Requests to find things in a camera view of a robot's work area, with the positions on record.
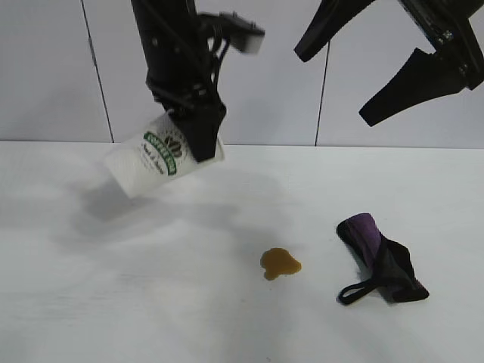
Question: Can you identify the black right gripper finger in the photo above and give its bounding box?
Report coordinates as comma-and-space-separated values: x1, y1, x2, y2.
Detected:
293, 0, 383, 63

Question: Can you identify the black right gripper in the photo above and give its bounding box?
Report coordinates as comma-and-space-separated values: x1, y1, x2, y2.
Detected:
358, 0, 484, 128

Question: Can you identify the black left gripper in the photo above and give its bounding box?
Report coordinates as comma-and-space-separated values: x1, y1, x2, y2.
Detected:
145, 70, 228, 163

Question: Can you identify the white paper coffee cup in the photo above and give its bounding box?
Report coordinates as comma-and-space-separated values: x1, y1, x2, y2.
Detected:
104, 112, 227, 200

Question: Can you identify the purple and black cloth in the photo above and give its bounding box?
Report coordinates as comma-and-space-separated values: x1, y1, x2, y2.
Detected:
336, 213, 431, 306

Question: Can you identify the brown coffee spill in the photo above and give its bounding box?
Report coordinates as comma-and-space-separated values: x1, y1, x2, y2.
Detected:
259, 247, 303, 283

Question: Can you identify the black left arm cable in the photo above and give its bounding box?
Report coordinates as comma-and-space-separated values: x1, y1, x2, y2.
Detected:
206, 22, 232, 92

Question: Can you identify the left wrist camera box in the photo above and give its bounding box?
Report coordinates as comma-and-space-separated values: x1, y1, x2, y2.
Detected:
196, 12, 265, 56

